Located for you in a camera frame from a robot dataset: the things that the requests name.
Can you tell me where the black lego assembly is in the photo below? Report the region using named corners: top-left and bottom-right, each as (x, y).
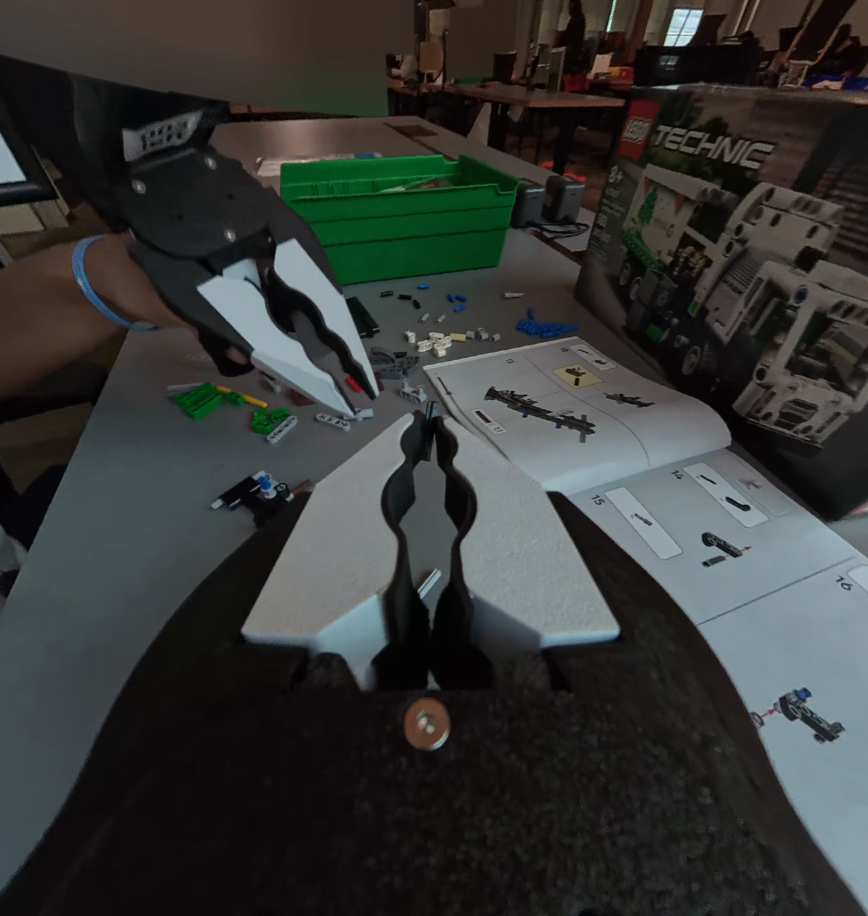
top-left (210, 471), bottom-right (313, 527)

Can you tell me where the green lego assembly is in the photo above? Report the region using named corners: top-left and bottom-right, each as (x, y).
top-left (167, 381), bottom-right (245, 422)

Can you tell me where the black lego panel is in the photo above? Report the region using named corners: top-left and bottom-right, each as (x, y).
top-left (344, 295), bottom-right (381, 339)

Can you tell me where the lego instruction booklet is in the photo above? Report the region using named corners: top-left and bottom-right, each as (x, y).
top-left (423, 336), bottom-right (868, 916)

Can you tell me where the cluster of beige lego connectors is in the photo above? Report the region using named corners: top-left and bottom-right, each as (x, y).
top-left (404, 325), bottom-right (499, 357)

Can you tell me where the wooden work table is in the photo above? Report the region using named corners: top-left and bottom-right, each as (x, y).
top-left (387, 75), bottom-right (631, 173)

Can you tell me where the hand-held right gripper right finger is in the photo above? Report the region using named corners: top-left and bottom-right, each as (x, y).
top-left (431, 416), bottom-right (621, 691)

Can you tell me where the lego truck set box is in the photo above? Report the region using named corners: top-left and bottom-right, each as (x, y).
top-left (575, 84), bottom-right (868, 522)

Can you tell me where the green plastic bin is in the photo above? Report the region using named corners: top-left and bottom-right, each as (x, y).
top-left (280, 154), bottom-right (522, 286)

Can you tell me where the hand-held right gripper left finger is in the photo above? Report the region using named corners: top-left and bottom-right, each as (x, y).
top-left (242, 414), bottom-right (435, 691)

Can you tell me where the grey power adapter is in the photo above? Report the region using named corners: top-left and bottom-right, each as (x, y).
top-left (544, 174), bottom-right (587, 223)
top-left (511, 180), bottom-right (547, 229)

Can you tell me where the blue wristband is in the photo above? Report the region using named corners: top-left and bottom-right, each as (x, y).
top-left (72, 234), bottom-right (160, 333)

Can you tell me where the person's left forearm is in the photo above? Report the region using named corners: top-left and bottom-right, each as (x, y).
top-left (0, 239), bottom-right (130, 405)

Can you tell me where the pile of blue lego pins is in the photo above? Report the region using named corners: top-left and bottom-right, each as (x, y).
top-left (516, 309), bottom-right (579, 339)

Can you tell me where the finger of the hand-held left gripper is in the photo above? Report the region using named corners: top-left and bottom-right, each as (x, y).
top-left (196, 258), bottom-right (357, 419)
top-left (258, 239), bottom-right (382, 399)

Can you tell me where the person's left hand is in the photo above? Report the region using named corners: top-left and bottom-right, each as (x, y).
top-left (92, 235), bottom-right (200, 332)

